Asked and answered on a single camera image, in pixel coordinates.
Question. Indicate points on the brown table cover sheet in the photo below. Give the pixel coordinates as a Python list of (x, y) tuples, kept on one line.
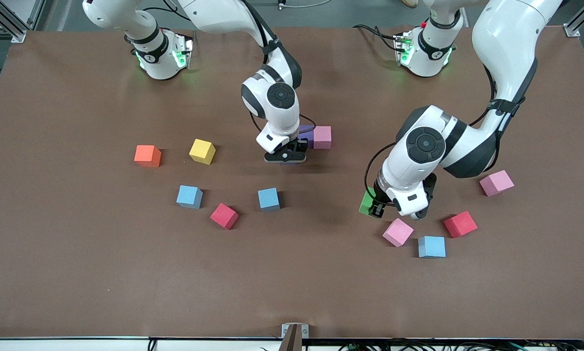
[(77, 273)]

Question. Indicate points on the red foam block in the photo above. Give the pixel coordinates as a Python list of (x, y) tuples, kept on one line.
[(460, 224), (224, 216)]

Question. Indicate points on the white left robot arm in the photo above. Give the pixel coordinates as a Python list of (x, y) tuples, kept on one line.
[(506, 39)]

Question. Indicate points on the orange foam block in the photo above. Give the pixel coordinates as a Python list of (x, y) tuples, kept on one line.
[(147, 155)]

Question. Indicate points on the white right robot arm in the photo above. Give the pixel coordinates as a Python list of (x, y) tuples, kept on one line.
[(278, 122)]

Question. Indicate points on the tan shoe tip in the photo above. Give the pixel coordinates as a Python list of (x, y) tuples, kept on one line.
[(409, 3)]

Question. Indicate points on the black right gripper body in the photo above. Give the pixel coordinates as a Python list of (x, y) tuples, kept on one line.
[(302, 145)]

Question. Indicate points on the purple foam block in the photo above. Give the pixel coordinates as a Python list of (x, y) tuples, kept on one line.
[(310, 141)]

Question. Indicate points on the green foam block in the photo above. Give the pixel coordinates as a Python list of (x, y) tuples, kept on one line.
[(366, 202)]

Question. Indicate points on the brown camera pole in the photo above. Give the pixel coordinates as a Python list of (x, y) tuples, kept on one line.
[(292, 343)]

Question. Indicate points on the blue foam block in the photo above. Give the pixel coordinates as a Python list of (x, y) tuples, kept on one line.
[(431, 246), (189, 196), (269, 199)]

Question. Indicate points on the aluminium frame profile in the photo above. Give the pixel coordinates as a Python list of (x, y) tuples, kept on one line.
[(4, 19), (582, 17)]

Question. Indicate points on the pink foam block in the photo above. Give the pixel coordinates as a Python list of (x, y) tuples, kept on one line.
[(496, 183), (397, 232), (322, 137)]

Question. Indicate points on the metal bracket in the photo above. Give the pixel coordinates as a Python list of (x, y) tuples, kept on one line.
[(304, 330)]

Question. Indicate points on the yellow foam block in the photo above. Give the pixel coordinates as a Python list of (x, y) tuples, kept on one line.
[(202, 151)]

